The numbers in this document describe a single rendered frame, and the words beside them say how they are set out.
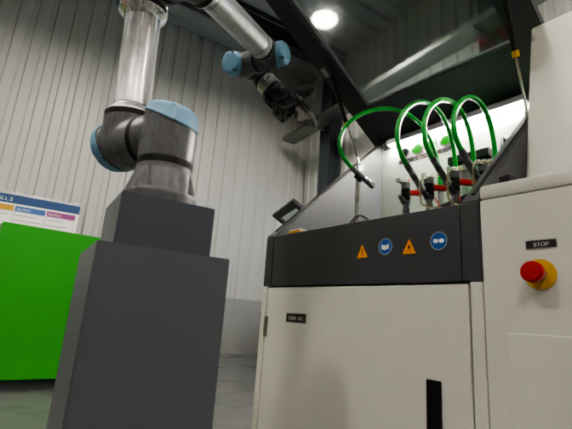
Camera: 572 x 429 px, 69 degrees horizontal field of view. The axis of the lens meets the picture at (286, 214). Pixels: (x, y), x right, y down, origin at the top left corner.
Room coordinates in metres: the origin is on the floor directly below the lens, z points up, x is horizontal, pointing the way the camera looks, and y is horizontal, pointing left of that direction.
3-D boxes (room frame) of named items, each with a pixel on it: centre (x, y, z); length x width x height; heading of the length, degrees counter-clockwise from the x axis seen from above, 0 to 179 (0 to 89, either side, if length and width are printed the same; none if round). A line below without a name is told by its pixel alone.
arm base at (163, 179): (0.84, 0.27, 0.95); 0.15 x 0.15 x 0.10
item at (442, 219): (1.07, -0.18, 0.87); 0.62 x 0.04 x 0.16; 38
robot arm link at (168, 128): (0.84, 0.27, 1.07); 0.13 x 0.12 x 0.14; 59
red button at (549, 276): (0.69, -0.43, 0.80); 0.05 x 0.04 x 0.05; 38
